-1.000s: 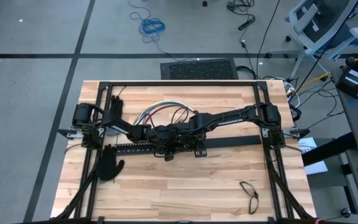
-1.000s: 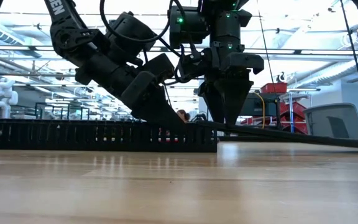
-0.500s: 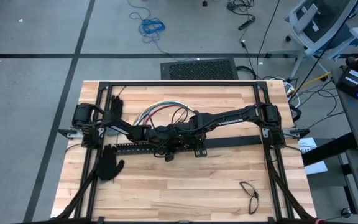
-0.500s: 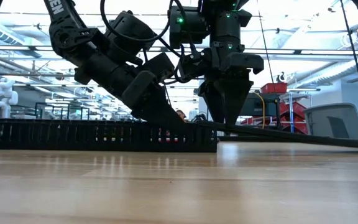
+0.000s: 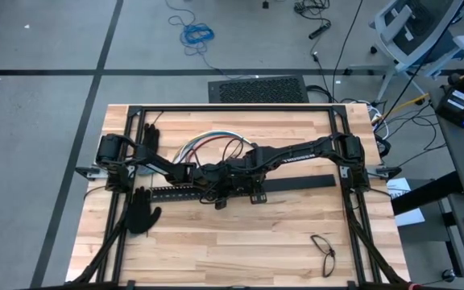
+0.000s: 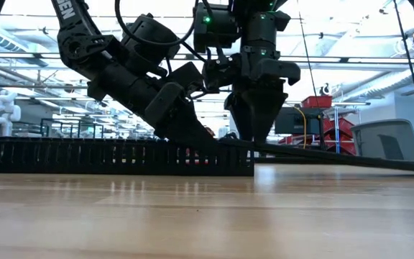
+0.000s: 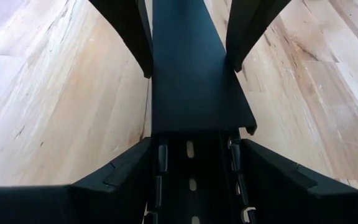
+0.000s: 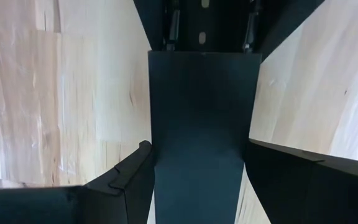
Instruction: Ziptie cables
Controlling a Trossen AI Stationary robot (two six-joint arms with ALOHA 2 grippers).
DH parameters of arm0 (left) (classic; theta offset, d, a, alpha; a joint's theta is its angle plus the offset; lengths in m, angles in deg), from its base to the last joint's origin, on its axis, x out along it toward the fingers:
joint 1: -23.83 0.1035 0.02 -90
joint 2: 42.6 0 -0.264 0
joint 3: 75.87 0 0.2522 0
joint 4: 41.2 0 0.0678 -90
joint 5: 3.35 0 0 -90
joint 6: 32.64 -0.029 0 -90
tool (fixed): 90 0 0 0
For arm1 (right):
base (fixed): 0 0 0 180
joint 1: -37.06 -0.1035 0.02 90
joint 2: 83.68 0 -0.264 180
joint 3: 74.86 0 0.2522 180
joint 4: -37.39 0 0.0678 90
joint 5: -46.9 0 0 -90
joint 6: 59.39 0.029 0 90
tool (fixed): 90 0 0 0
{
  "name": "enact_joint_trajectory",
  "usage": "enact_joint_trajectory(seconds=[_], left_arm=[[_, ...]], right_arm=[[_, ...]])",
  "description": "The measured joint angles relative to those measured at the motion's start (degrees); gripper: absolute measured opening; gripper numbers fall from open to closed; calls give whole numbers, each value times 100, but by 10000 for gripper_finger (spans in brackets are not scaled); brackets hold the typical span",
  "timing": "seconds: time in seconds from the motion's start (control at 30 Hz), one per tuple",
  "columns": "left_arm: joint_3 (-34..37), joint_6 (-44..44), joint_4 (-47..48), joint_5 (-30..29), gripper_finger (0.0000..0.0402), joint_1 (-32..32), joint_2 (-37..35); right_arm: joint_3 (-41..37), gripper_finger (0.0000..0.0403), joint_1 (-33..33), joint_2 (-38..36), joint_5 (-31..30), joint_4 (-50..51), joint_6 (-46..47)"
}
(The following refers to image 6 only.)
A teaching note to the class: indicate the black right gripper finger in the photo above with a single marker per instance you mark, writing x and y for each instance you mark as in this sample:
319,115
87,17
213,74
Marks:
243,115
270,100

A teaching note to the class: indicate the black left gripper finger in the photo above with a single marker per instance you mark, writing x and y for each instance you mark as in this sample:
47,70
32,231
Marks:
178,118

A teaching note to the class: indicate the black duct cover strip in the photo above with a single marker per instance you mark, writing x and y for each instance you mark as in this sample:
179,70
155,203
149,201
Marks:
336,156

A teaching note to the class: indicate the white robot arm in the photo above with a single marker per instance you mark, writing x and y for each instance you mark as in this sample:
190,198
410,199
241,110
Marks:
4,111

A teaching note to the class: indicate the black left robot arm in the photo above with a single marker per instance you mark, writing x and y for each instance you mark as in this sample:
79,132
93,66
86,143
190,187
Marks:
81,43

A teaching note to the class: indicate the black monitor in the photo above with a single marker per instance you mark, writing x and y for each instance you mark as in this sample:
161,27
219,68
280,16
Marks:
289,122

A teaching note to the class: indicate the red storage bin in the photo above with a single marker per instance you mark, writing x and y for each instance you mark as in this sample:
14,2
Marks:
316,101

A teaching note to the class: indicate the small white ringed ceiling reel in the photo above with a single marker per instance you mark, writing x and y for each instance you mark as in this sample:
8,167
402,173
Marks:
326,88

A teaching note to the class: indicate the red shelf rack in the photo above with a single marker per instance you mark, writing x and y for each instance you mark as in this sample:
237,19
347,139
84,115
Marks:
341,127

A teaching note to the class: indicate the long ceiling light strip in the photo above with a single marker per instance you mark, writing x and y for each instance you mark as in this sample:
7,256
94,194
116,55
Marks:
354,59

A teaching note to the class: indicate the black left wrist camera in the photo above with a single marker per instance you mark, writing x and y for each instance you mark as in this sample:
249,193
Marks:
187,77

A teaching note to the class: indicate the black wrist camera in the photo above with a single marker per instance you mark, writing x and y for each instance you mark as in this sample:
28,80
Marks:
221,72
187,77

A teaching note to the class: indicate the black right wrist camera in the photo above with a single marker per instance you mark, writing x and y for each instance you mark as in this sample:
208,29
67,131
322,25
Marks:
221,72

